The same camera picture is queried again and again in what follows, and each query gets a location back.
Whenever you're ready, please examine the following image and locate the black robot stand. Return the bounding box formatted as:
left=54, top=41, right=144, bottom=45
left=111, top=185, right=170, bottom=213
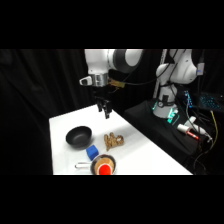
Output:
left=123, top=98, right=202, bottom=169

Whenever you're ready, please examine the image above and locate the white cylinder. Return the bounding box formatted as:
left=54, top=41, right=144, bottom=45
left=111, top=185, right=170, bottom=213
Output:
left=176, top=123, right=193, bottom=134

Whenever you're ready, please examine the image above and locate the blue cube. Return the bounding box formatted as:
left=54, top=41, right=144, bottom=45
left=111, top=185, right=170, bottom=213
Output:
left=85, top=144, right=100, bottom=162

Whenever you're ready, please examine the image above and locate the tan spotted toy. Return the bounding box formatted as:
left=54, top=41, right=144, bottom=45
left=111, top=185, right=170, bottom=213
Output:
left=102, top=131, right=126, bottom=152

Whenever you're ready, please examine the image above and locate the silver pan with handle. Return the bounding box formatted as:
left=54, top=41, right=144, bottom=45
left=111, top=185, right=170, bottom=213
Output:
left=74, top=154, right=119, bottom=176

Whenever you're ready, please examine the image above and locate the blue backlit keyboard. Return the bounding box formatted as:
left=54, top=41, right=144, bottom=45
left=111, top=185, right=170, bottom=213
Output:
left=198, top=92, right=224, bottom=113

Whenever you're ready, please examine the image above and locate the red marker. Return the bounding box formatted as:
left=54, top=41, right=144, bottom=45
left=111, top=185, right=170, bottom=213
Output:
left=186, top=130, right=201, bottom=141

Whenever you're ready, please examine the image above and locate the red ball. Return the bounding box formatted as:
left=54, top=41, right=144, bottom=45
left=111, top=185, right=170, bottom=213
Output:
left=97, top=163, right=113, bottom=176

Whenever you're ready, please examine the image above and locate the blue lit device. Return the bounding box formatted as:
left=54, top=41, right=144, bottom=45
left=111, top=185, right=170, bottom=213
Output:
left=183, top=89, right=195, bottom=110

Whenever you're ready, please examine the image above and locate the black cable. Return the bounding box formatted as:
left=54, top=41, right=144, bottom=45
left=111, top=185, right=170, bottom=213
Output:
left=113, top=68, right=168, bottom=88

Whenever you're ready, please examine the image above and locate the black curtain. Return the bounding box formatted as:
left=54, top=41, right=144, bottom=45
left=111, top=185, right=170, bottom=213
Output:
left=0, top=49, right=224, bottom=176

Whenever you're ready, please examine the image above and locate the brown round bread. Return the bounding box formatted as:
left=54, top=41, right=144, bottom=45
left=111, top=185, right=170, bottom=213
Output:
left=92, top=156, right=116, bottom=175

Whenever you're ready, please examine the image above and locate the yellow cable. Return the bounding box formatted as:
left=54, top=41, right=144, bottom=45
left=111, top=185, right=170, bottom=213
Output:
left=209, top=109, right=220, bottom=142

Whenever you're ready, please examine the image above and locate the black bowl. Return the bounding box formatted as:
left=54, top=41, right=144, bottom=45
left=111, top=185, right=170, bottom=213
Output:
left=65, top=125, right=93, bottom=150

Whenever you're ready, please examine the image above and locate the tan connector piece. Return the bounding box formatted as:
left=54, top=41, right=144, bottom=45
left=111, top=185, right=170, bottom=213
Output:
left=107, top=78, right=127, bottom=90

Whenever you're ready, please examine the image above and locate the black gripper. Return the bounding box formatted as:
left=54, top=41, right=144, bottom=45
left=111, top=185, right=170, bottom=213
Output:
left=93, top=85, right=113, bottom=120

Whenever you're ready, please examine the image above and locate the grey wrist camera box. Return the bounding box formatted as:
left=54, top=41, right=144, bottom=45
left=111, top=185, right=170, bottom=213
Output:
left=79, top=75, right=93, bottom=87

